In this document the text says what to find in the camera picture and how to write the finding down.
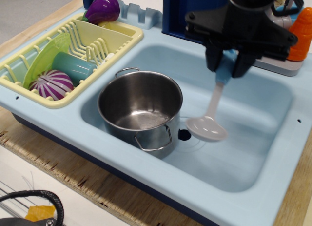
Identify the grey toy faucet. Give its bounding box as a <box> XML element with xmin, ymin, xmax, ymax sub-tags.
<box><xmin>254</xmin><ymin>0</ymin><xmax>303</xmax><ymax>77</ymax></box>

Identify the dark blue box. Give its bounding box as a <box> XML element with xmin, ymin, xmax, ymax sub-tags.
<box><xmin>162</xmin><ymin>0</ymin><xmax>228</xmax><ymax>44</ymax></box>

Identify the yellow tape piece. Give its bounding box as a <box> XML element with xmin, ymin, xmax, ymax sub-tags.
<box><xmin>25</xmin><ymin>205</ymin><xmax>56</xmax><ymax>222</ymax></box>

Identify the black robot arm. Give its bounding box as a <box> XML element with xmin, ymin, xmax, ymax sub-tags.
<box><xmin>185</xmin><ymin>0</ymin><xmax>304</xmax><ymax>78</ymax></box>

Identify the stainless steel pot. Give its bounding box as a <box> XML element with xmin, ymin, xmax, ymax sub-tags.
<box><xmin>97</xmin><ymin>67</ymin><xmax>183</xmax><ymax>159</ymax></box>

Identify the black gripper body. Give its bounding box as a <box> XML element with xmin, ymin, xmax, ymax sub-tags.
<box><xmin>185</xmin><ymin>4</ymin><xmax>298</xmax><ymax>60</ymax></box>

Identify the purple white striped toy onion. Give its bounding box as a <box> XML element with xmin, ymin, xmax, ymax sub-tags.
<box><xmin>29</xmin><ymin>70</ymin><xmax>74</xmax><ymax>101</ymax></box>

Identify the green toy plate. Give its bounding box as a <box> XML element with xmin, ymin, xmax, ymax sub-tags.
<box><xmin>23</xmin><ymin>33</ymin><xmax>71</xmax><ymax>89</ymax></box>

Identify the blue bowl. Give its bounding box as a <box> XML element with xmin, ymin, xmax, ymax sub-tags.
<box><xmin>275</xmin><ymin>2</ymin><xmax>305</xmax><ymax>21</ymax></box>

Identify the orange toy carrot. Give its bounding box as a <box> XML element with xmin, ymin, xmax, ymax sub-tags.
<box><xmin>287</xmin><ymin>7</ymin><xmax>312</xmax><ymax>62</ymax></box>

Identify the teal toy cup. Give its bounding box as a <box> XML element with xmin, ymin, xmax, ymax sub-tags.
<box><xmin>52</xmin><ymin>52</ymin><xmax>97</xmax><ymax>86</ymax></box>

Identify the blue and white ladle spoon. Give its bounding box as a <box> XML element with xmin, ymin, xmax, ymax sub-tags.
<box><xmin>186</xmin><ymin>50</ymin><xmax>237</xmax><ymax>142</ymax></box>

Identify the purple toy eggplant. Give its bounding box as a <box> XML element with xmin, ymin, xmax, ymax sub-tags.
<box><xmin>81</xmin><ymin>0</ymin><xmax>120</xmax><ymax>25</ymax></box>

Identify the black braided cable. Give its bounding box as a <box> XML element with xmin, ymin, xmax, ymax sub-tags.
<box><xmin>0</xmin><ymin>189</ymin><xmax>64</xmax><ymax>226</ymax></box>

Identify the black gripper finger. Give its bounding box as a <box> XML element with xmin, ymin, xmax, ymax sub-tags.
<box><xmin>205</xmin><ymin>45</ymin><xmax>223</xmax><ymax>72</ymax></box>
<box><xmin>232</xmin><ymin>50</ymin><xmax>262</xmax><ymax>78</ymax></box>

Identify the wooden board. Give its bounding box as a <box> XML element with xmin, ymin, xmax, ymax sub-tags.
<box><xmin>0</xmin><ymin>0</ymin><xmax>312</xmax><ymax>226</ymax></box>

